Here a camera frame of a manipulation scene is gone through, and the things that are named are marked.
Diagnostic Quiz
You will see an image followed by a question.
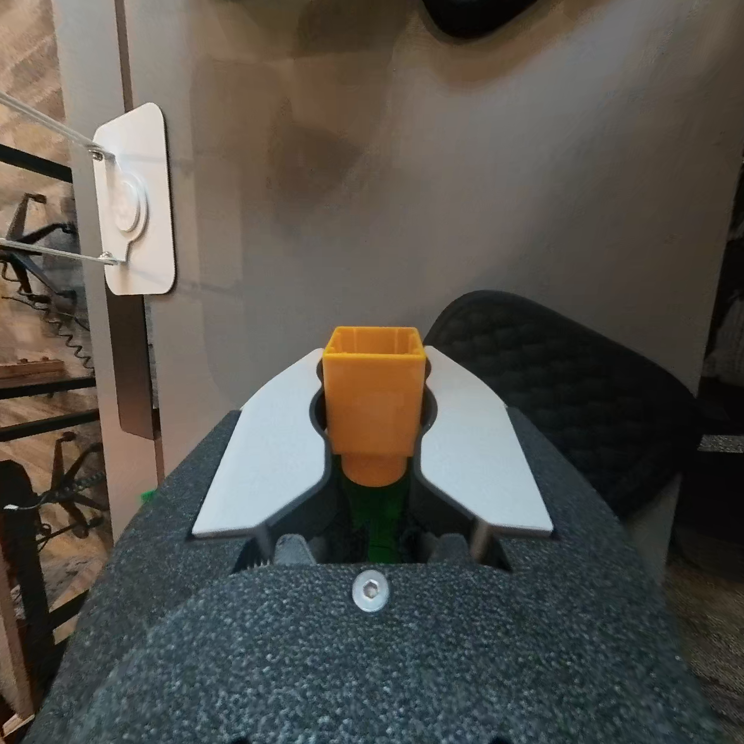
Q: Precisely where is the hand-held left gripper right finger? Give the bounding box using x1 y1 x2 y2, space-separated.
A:
418 344 554 538

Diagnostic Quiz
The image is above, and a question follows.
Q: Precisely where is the orange mega block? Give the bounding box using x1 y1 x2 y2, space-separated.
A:
324 325 429 487

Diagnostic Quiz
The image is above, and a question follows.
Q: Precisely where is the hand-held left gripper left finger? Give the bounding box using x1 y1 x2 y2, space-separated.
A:
191 348 335 538

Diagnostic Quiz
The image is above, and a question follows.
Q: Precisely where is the black mesh pad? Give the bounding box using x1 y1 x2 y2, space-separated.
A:
424 291 701 518
418 0 538 40

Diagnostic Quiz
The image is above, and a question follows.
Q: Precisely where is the black office chair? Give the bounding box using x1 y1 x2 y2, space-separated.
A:
0 192 79 309
32 433 111 538

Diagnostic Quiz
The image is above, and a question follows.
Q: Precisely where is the green plastic bin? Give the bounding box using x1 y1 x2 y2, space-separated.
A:
340 474 410 563

